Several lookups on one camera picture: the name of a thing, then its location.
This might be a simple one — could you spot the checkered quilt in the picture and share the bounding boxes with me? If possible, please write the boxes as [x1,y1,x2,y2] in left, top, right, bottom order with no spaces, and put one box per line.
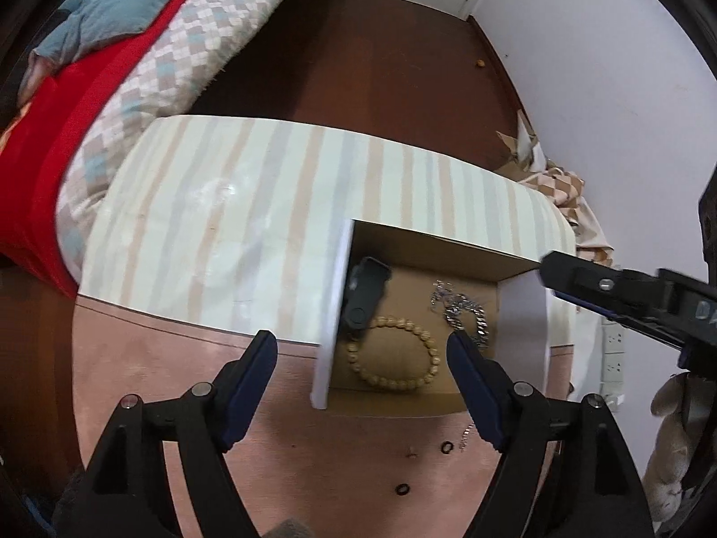
[56,0,337,270]

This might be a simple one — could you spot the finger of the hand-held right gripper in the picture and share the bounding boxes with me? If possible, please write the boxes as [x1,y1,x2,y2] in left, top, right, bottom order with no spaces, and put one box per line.
[539,251,676,317]
[552,290,691,351]

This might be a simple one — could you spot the striped table cover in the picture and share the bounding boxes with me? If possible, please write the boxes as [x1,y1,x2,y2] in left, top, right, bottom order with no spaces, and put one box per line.
[78,115,578,348]

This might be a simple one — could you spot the beige plush toy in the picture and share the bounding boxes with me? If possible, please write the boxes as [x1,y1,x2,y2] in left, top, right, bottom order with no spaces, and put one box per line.
[641,373,717,522]

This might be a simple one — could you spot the white cardboard box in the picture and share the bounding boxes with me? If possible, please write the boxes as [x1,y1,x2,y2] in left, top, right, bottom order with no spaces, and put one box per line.
[311,218,553,418]

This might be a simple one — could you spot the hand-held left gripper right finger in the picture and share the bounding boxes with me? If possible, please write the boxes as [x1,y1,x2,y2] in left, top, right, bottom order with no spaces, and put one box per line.
[445,332,656,538]

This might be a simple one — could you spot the blue-grey quilt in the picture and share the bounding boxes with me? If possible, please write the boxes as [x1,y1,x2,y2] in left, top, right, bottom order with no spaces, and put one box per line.
[28,0,236,76]

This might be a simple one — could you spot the black clamshell case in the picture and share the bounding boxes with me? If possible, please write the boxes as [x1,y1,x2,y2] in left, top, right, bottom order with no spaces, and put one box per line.
[343,256,392,343]

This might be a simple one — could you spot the checkered beige cloth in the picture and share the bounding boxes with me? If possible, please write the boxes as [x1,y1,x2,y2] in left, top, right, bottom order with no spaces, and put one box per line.
[518,157,617,267]

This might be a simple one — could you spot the thick silver chain bracelet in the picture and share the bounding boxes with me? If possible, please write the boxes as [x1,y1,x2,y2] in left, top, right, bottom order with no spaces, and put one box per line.
[445,298,494,352]

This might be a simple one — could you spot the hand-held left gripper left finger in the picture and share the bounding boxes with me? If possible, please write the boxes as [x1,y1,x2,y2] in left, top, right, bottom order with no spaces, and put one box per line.
[53,330,278,538]

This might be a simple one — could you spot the wooden bead bracelet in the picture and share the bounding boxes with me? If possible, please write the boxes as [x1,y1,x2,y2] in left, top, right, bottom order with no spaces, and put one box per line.
[344,317,439,390]

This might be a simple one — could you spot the white power strip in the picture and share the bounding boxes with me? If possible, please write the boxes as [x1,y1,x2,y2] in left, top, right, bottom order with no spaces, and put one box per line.
[599,317,627,410]

